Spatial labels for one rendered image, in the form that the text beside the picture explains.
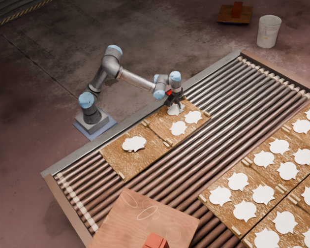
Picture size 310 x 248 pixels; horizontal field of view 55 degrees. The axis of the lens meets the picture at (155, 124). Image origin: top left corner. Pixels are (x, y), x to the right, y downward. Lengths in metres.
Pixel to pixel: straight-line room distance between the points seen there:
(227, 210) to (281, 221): 0.31
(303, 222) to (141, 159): 1.08
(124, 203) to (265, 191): 0.87
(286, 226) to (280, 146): 0.57
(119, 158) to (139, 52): 2.75
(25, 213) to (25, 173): 0.48
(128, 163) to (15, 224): 1.58
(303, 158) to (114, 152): 1.29
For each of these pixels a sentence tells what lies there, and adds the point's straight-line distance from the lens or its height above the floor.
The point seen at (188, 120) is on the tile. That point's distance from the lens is 2.32.
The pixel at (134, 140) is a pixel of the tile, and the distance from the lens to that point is 2.20.
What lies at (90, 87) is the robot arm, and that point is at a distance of 2.39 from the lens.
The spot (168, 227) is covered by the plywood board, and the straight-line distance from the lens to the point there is 1.77.
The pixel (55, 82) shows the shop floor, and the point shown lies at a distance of 4.56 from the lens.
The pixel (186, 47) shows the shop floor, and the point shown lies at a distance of 4.70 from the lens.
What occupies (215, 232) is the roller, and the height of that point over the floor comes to 0.92.
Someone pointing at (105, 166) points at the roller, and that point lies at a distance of 2.19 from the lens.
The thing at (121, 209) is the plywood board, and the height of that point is 1.04.
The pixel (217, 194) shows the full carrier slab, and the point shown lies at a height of 0.95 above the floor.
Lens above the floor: 2.68
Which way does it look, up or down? 48 degrees down
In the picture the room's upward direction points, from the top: 9 degrees counter-clockwise
